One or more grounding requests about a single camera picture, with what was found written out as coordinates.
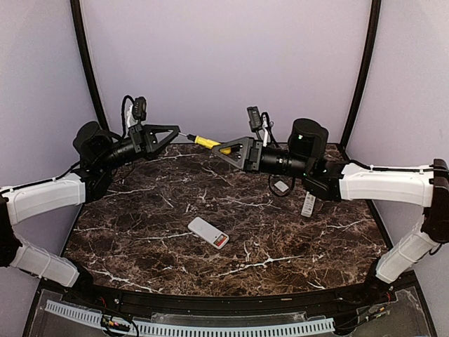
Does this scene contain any yellow handled screwdriver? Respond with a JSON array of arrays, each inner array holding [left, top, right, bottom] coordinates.
[[178, 132, 221, 150]]

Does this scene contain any white battery cover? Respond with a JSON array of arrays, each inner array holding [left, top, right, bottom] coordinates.
[[274, 180, 289, 192]]

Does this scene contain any white remote control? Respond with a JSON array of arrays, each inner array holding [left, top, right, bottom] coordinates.
[[187, 217, 229, 249]]

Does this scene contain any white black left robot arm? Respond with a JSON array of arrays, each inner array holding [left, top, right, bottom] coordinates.
[[1, 121, 180, 306]]

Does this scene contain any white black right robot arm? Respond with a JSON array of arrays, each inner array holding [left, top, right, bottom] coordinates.
[[212, 119, 448, 305]]

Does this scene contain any white air conditioner remote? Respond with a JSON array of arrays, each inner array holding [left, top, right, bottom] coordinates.
[[301, 192, 316, 218]]

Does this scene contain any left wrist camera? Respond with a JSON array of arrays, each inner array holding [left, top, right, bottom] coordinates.
[[121, 95, 147, 133]]

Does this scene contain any black left frame post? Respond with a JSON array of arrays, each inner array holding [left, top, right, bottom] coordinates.
[[69, 0, 110, 131]]

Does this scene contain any black frame post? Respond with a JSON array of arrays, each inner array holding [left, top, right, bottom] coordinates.
[[69, 0, 110, 131], [339, 0, 382, 150]]

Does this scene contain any black front rail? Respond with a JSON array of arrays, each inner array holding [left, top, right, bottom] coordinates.
[[33, 271, 428, 317]]

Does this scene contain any black right frame post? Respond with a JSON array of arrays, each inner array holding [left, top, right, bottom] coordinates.
[[339, 0, 382, 150]]

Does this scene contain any white slotted cable duct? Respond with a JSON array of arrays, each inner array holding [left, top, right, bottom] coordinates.
[[44, 300, 335, 336]]

